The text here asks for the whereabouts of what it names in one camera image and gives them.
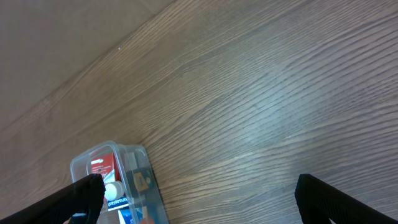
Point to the blue yellow VapoDrops box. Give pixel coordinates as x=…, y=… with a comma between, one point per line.
x=127, y=217

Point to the red Panadol box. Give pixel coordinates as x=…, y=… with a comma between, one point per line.
x=107, y=167

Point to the white blue Hansaplast box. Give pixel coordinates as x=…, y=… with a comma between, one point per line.
x=117, y=204

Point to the clear plastic container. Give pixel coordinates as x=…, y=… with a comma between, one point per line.
x=128, y=157

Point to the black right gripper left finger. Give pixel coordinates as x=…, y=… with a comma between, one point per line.
x=80, y=202

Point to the dark Woods syrup bottle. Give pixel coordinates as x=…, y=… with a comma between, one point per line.
x=140, y=182

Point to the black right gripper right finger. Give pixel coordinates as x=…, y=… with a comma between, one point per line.
x=320, y=203

